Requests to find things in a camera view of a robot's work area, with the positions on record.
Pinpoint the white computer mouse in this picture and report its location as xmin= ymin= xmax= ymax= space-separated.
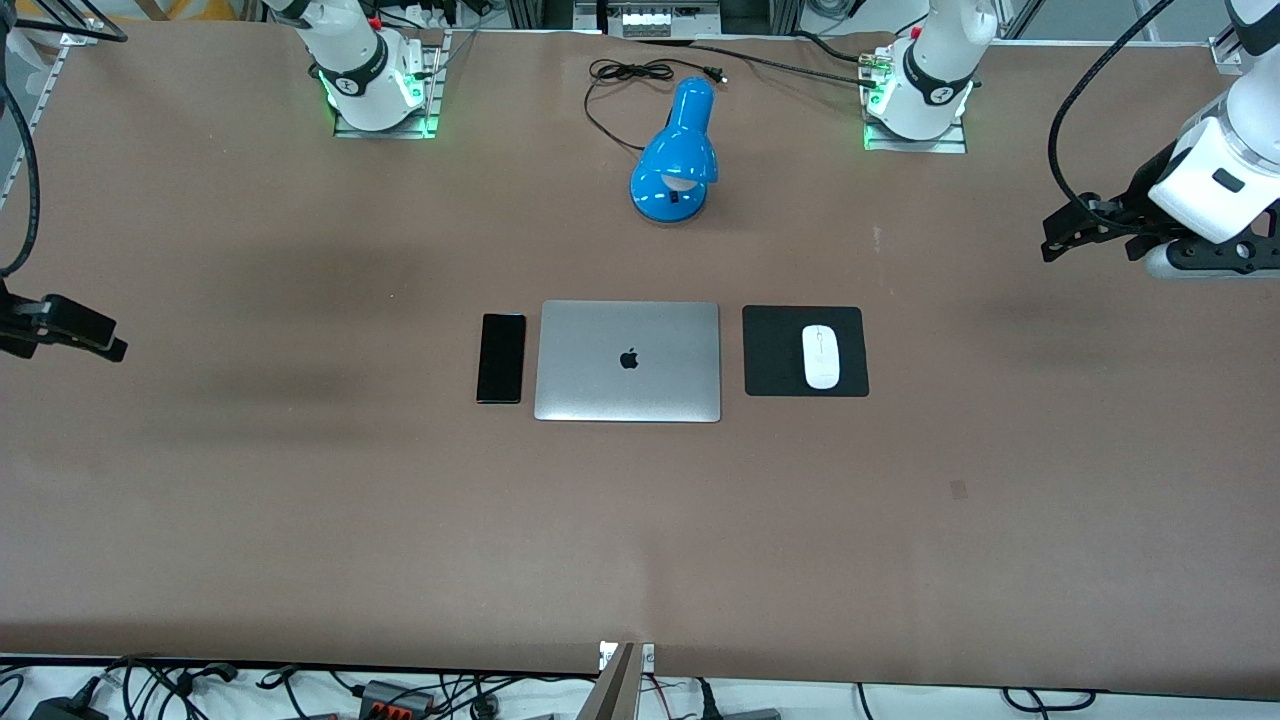
xmin=801 ymin=323 xmax=842 ymax=391

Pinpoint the black smartphone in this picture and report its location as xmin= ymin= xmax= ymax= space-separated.
xmin=476 ymin=312 xmax=528 ymax=406

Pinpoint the black square mouse pad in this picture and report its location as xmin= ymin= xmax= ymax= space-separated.
xmin=742 ymin=305 xmax=871 ymax=399

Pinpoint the black power adapter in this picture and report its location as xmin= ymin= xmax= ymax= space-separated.
xmin=28 ymin=694 xmax=109 ymax=720

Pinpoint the blue desk lamp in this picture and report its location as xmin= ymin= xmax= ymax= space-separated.
xmin=629 ymin=77 xmax=720 ymax=225

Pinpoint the silver closed laptop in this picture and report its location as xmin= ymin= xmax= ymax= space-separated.
xmin=533 ymin=300 xmax=723 ymax=424

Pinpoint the grey power strip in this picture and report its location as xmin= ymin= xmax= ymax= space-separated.
xmin=619 ymin=8 xmax=694 ymax=39

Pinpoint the black box with orange connectors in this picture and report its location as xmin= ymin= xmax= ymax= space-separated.
xmin=358 ymin=679 xmax=438 ymax=718

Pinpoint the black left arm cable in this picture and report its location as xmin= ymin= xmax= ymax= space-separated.
xmin=1047 ymin=0 xmax=1173 ymax=239

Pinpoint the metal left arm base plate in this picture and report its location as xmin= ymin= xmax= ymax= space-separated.
xmin=863 ymin=45 xmax=969 ymax=155

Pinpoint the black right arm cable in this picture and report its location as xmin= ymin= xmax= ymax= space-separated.
xmin=0 ymin=0 xmax=129 ymax=279

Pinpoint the perforated aluminium rail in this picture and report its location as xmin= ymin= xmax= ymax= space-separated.
xmin=0 ymin=18 xmax=104 ymax=211

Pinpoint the black cable to arm base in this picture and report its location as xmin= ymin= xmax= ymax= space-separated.
xmin=636 ymin=38 xmax=883 ymax=89

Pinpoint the black looped floor cable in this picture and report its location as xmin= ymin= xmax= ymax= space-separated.
xmin=1002 ymin=687 xmax=1098 ymax=714

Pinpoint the black lamp power cord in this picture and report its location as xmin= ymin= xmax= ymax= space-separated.
xmin=584 ymin=58 xmax=728 ymax=153

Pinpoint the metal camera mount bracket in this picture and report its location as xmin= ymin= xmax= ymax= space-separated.
xmin=592 ymin=640 xmax=657 ymax=720

